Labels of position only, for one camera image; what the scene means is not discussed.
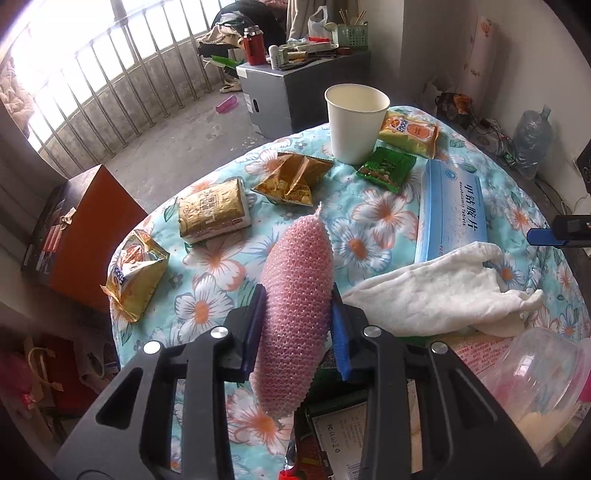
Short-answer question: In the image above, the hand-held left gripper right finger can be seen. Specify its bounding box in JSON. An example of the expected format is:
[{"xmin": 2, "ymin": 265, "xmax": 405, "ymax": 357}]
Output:
[{"xmin": 329, "ymin": 281, "xmax": 542, "ymax": 480}]

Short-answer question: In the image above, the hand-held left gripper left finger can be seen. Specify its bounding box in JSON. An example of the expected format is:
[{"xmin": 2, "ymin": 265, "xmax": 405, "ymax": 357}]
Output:
[{"xmin": 53, "ymin": 282, "xmax": 269, "ymax": 480}]

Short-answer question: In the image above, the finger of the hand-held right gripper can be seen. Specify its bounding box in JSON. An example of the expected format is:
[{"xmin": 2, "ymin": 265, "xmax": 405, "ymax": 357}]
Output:
[{"xmin": 526, "ymin": 215, "xmax": 591, "ymax": 250}]

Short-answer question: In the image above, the pink bubble wrap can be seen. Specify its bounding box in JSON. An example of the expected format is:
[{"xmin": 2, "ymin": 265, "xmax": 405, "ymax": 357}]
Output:
[{"xmin": 249, "ymin": 203, "xmax": 334, "ymax": 418}]

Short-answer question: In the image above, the plastic jar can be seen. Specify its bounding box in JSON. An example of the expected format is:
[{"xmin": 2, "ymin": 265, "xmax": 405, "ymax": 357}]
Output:
[{"xmin": 485, "ymin": 327, "xmax": 585, "ymax": 455}]

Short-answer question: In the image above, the blue medicine box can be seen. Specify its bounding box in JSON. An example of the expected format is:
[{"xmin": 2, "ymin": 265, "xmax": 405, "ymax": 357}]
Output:
[{"xmin": 414, "ymin": 158, "xmax": 489, "ymax": 265}]

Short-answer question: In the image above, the clear water jug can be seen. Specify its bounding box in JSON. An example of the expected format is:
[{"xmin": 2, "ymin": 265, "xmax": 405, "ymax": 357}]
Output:
[{"xmin": 512, "ymin": 105, "xmax": 553, "ymax": 180}]

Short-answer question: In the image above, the white cloth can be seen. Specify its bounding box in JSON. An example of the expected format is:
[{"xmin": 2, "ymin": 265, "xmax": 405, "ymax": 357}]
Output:
[{"xmin": 342, "ymin": 242, "xmax": 544, "ymax": 340}]

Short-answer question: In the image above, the gold foil packet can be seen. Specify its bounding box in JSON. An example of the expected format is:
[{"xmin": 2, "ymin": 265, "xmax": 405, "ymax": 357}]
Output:
[{"xmin": 178, "ymin": 178, "xmax": 252, "ymax": 244}]

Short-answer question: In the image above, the pale packet with red print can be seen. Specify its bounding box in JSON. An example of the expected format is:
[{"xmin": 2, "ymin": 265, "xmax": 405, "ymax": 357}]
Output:
[{"xmin": 443, "ymin": 335, "xmax": 513, "ymax": 370}]

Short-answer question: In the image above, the crumpled golden snack packet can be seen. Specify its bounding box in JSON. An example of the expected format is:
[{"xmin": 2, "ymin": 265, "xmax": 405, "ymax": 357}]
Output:
[{"xmin": 250, "ymin": 152, "xmax": 334, "ymax": 207}]

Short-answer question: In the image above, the white shopping bag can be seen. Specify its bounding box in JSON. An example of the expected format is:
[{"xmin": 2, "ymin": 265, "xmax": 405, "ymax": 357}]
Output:
[{"xmin": 76, "ymin": 339, "xmax": 122, "ymax": 391}]

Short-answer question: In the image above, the orange yellow snack packet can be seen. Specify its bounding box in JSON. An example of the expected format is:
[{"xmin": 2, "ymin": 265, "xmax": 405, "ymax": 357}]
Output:
[{"xmin": 379, "ymin": 112, "xmax": 439, "ymax": 159}]

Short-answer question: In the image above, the small green snack packet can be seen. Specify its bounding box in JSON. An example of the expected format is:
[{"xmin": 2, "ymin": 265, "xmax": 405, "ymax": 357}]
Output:
[{"xmin": 357, "ymin": 147, "xmax": 417, "ymax": 193}]

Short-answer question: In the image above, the white printed paper roll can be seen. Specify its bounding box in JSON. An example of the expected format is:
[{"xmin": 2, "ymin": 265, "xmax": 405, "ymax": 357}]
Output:
[{"xmin": 464, "ymin": 16, "xmax": 497, "ymax": 109}]

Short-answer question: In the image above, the orange cardboard box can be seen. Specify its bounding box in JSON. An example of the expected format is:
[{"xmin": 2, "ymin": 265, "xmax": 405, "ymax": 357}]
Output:
[{"xmin": 21, "ymin": 165, "xmax": 148, "ymax": 313}]

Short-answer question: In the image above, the white paper cup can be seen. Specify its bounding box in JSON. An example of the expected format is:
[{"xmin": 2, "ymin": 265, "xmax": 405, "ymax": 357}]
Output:
[{"xmin": 324, "ymin": 84, "xmax": 391, "ymax": 164}]

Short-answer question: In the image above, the grey cabinet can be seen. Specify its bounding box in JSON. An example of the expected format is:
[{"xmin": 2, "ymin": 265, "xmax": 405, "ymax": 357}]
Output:
[{"xmin": 236, "ymin": 51, "xmax": 371, "ymax": 139}]

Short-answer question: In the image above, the green plastic basket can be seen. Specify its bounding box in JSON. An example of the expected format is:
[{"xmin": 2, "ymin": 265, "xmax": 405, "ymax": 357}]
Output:
[{"xmin": 333, "ymin": 23, "xmax": 370, "ymax": 51}]

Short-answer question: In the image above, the metal railing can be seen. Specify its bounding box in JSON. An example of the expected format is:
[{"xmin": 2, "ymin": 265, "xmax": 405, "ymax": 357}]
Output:
[{"xmin": 0, "ymin": 9, "xmax": 218, "ymax": 178}]

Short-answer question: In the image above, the red thermos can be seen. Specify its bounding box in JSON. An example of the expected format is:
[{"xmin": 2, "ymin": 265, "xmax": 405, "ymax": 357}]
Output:
[{"xmin": 243, "ymin": 27, "xmax": 267, "ymax": 66}]

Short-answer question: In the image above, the white plastic bag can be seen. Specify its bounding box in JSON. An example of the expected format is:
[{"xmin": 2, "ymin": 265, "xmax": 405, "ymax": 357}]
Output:
[{"xmin": 307, "ymin": 6, "xmax": 329, "ymax": 40}]

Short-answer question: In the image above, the black backpack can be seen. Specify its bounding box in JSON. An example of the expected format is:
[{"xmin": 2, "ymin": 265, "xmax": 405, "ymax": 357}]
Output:
[{"xmin": 217, "ymin": 0, "xmax": 287, "ymax": 47}]

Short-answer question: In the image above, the beige curtain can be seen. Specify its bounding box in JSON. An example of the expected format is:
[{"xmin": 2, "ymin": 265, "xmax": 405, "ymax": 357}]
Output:
[{"xmin": 286, "ymin": 0, "xmax": 326, "ymax": 35}]

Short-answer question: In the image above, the tangle of cables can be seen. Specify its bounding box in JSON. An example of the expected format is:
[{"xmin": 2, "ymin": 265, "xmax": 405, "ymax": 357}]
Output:
[{"xmin": 438, "ymin": 92, "xmax": 518, "ymax": 162}]

